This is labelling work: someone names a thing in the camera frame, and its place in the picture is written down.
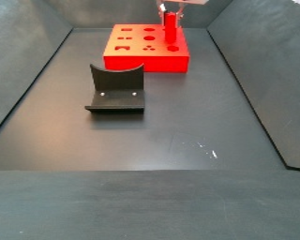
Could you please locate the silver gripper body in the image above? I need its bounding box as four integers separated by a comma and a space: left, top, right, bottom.
156, 0, 209, 5

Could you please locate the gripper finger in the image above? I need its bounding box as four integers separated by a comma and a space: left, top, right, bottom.
156, 1, 167, 20
176, 3, 185, 21

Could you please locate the red star peg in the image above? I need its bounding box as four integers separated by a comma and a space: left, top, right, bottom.
164, 12, 176, 43

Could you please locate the red shape sorter block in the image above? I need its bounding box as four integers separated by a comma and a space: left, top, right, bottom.
104, 24, 191, 73

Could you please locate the black curved holder bracket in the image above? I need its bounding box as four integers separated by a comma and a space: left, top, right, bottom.
85, 65, 145, 113

